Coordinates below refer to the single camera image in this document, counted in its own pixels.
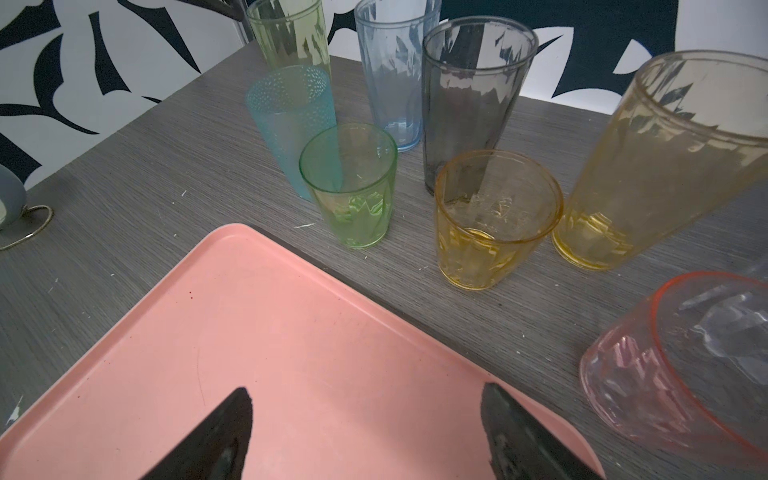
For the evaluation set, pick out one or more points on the tall blue glass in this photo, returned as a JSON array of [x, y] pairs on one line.
[[390, 35]]

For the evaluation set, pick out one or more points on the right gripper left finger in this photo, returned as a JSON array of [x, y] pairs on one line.
[[216, 448]]

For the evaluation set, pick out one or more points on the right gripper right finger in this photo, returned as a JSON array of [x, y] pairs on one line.
[[521, 447]]

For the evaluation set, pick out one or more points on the short pink glass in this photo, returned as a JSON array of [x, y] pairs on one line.
[[650, 379]]

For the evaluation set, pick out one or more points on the short yellow glass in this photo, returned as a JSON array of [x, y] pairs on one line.
[[493, 209]]

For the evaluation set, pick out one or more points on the teal dotted glass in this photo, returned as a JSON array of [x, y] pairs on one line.
[[290, 106]]

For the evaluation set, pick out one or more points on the tall dark grey glass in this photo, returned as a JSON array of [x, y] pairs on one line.
[[473, 71]]

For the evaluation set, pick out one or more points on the pink plastic tray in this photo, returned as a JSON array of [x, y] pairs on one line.
[[341, 387]]

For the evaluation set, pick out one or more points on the tall clear glass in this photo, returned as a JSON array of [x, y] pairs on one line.
[[731, 316]]

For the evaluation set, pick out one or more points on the white alarm clock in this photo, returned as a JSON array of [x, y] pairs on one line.
[[14, 206]]

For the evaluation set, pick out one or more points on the short green glass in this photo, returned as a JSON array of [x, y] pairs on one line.
[[350, 171]]

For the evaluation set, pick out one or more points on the tall amber glass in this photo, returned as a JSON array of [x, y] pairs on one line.
[[689, 134]]

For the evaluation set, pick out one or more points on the tall yellow-green glass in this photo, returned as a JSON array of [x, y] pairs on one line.
[[290, 32]]

